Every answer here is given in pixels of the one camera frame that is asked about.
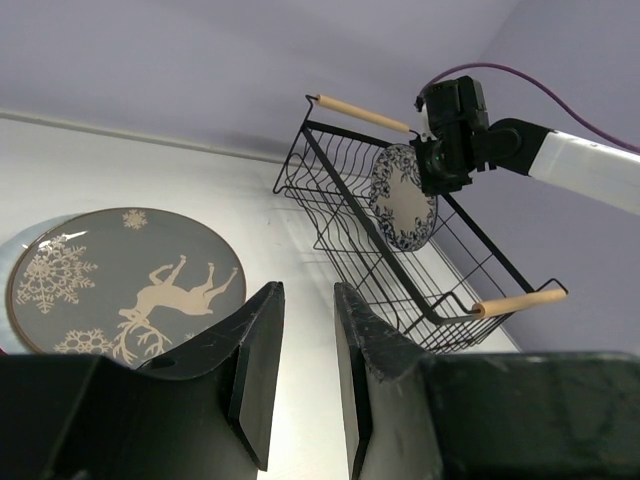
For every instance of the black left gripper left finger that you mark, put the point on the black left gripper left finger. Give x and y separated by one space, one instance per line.
203 410

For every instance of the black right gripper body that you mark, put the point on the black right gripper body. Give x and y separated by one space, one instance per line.
454 111

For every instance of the black wire dish rack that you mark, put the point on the black wire dish rack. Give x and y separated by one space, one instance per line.
421 263

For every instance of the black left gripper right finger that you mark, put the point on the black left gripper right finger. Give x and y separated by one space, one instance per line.
410 414

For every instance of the grey reindeer plate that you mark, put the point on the grey reindeer plate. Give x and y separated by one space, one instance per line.
129 283

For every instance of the blue floral rimmed plate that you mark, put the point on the blue floral rimmed plate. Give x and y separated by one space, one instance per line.
406 217

